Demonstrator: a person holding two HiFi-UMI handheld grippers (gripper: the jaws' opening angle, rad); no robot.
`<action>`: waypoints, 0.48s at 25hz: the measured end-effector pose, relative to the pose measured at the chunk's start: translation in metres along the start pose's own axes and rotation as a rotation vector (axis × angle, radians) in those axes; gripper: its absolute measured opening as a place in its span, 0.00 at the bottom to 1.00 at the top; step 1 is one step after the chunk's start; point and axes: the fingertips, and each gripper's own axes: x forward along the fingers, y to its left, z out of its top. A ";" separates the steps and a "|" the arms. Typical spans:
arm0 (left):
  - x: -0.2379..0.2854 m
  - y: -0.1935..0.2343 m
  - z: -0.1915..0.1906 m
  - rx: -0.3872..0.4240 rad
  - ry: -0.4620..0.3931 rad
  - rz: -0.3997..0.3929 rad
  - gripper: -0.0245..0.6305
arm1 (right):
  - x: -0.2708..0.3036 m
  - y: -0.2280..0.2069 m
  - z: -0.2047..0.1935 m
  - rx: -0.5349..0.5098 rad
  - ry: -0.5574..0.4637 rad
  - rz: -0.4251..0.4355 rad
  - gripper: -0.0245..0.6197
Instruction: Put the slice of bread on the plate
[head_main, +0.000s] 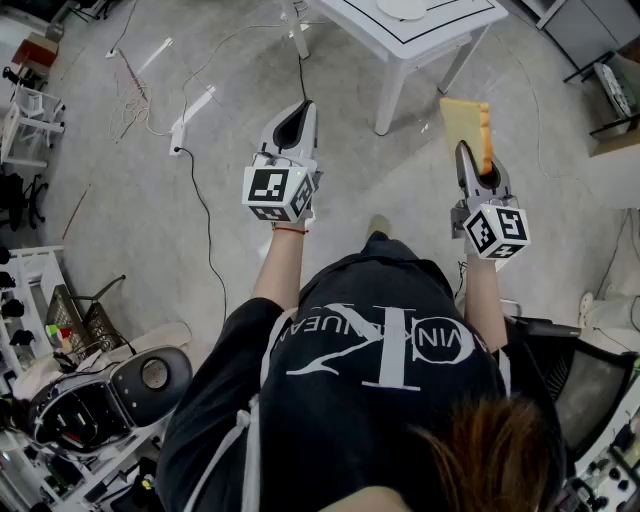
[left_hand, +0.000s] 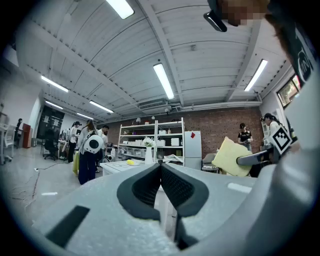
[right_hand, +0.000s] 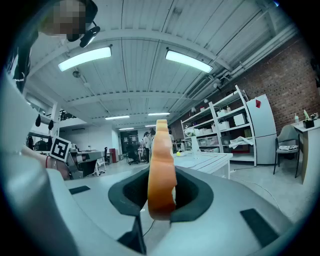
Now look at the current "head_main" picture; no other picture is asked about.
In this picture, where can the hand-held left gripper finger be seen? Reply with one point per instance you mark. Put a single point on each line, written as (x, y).
(315, 130)
(292, 127)

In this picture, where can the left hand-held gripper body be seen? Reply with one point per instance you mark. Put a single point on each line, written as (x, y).
(267, 187)

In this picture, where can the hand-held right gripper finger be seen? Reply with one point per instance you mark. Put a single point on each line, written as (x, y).
(469, 175)
(501, 179)

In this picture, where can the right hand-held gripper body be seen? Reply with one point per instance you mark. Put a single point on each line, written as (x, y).
(495, 227)

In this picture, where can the toasted bread slice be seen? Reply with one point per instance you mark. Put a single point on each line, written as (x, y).
(467, 127)

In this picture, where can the white plate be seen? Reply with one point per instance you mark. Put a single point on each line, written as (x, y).
(400, 7)

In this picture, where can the person's right forearm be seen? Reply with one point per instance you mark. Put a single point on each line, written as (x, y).
(482, 305)

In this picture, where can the person's left forearm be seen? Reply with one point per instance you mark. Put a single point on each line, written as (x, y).
(280, 270)

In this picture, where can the white power strip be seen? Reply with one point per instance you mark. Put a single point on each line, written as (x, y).
(177, 137)

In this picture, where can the person's beige shoe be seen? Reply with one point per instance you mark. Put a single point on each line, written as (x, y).
(378, 224)

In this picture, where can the person's dark trousers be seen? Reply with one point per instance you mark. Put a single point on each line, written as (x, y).
(390, 247)

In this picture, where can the white table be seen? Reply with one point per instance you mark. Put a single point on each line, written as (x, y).
(400, 55)

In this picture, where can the white perforated chair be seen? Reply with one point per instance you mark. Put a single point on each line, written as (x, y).
(615, 90)

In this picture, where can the white plastic bar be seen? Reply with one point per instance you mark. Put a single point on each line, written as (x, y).
(152, 56)

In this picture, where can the grey cabinet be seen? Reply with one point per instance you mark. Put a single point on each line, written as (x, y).
(590, 30)

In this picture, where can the black mesh office chair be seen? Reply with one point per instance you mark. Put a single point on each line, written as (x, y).
(585, 395)

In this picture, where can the dark grey robot shell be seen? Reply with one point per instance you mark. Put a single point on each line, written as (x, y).
(150, 395)

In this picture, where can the person's black printed t-shirt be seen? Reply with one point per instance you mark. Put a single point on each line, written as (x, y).
(350, 425)

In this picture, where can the black office chair base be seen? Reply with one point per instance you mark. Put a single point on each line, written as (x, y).
(22, 197)

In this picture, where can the colourful puzzle cube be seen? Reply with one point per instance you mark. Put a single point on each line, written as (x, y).
(59, 334)

